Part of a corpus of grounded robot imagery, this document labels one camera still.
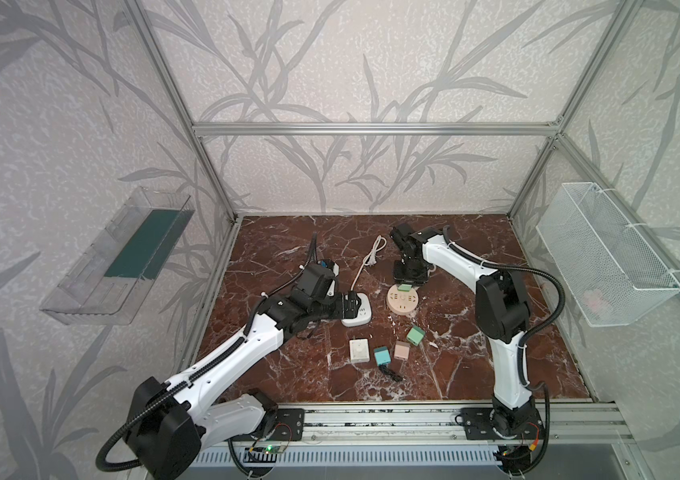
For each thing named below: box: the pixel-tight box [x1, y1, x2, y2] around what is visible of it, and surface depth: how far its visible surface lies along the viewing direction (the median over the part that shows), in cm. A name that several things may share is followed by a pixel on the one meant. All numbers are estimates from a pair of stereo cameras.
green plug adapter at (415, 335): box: [406, 325, 426, 346], surface depth 88 cm
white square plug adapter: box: [349, 338, 370, 363], surface depth 86 cm
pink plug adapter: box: [394, 341, 411, 361], surface depth 86 cm
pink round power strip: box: [386, 284, 419, 316], surface depth 96 cm
